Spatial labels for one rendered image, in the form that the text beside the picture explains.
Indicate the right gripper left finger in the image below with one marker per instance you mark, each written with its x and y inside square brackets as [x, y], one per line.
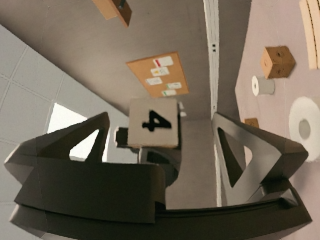
[59, 143]

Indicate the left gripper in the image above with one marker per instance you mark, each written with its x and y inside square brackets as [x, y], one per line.
[173, 155]

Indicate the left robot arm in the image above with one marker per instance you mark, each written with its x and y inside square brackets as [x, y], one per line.
[171, 169]

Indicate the tan cardboard carton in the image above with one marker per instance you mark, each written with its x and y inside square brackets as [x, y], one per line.
[276, 61]
[251, 121]
[152, 120]

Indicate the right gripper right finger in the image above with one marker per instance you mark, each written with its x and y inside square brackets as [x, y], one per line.
[274, 157]

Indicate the small wooden pallet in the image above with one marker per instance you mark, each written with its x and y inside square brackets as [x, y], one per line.
[312, 29]

